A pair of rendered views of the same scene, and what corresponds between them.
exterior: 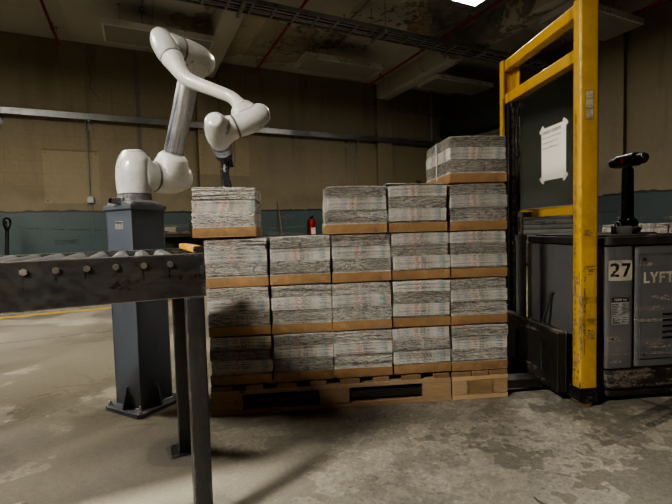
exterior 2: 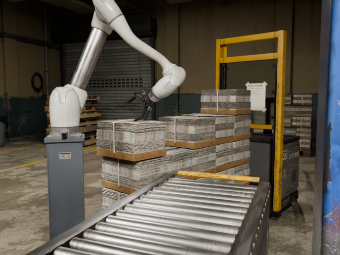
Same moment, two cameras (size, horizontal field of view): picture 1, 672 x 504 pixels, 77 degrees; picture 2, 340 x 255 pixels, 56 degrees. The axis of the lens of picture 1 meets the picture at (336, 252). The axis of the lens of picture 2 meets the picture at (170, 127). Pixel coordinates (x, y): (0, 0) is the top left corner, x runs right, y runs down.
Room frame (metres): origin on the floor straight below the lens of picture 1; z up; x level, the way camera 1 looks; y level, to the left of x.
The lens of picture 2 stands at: (0.38, 1.79, 1.21)
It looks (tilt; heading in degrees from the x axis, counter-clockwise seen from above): 5 degrees down; 317
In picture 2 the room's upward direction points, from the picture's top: straight up
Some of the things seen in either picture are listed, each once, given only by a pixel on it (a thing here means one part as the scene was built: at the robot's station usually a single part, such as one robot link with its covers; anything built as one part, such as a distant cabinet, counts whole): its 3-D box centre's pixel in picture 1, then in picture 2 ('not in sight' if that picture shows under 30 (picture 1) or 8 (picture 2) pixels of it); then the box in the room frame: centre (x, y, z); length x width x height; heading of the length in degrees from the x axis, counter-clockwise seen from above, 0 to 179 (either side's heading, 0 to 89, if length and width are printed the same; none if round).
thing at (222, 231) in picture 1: (227, 232); (142, 153); (1.99, 0.51, 0.86); 0.29 x 0.16 x 0.04; 96
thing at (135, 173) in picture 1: (135, 172); (65, 106); (2.10, 0.98, 1.17); 0.18 x 0.16 x 0.22; 147
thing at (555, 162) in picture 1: (544, 145); (249, 92); (2.28, -1.13, 1.28); 0.57 x 0.01 x 0.65; 5
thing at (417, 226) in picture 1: (408, 227); (207, 138); (2.21, -0.38, 0.86); 0.38 x 0.29 x 0.04; 4
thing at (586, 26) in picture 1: (582, 197); (278, 122); (1.95, -1.14, 0.97); 0.09 x 0.09 x 1.75; 5
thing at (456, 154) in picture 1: (464, 265); (224, 157); (2.24, -0.68, 0.65); 0.39 x 0.30 x 1.29; 5
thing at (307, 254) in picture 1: (329, 314); (175, 199); (2.17, 0.04, 0.42); 1.17 x 0.39 x 0.83; 95
